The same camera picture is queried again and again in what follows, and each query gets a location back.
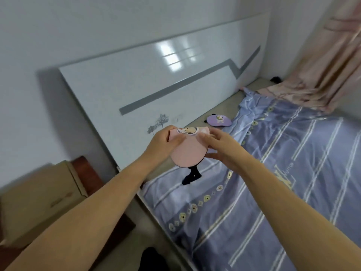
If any purple eye mask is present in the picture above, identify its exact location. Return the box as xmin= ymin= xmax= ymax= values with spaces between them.
xmin=206 ymin=114 xmax=232 ymax=127

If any person's right hand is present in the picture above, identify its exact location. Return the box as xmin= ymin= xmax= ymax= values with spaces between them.
xmin=197 ymin=128 xmax=249 ymax=170

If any blue striped bed sheet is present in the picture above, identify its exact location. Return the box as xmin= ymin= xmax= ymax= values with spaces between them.
xmin=141 ymin=87 xmax=361 ymax=271

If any person's right forearm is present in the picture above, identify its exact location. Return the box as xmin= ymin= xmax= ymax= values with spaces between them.
xmin=230 ymin=154 xmax=361 ymax=271

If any brown cardboard box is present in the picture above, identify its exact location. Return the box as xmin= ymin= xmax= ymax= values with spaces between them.
xmin=0 ymin=160 xmax=89 ymax=249

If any beige mattress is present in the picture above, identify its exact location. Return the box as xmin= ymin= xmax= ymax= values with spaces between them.
xmin=185 ymin=77 xmax=272 ymax=130

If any pink curtain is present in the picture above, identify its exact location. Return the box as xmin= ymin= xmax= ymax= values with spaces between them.
xmin=257 ymin=0 xmax=361 ymax=113

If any person's left hand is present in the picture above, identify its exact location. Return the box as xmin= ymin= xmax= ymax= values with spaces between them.
xmin=142 ymin=125 xmax=187 ymax=168

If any white glossy headboard grey stripe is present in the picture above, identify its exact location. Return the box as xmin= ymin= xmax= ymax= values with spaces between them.
xmin=58 ymin=12 xmax=272 ymax=178

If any person's left forearm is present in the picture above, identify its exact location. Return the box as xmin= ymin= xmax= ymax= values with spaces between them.
xmin=6 ymin=154 xmax=159 ymax=271

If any red-brown wooden nightstand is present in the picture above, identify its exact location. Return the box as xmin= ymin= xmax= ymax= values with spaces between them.
xmin=0 ymin=156 xmax=136 ymax=271

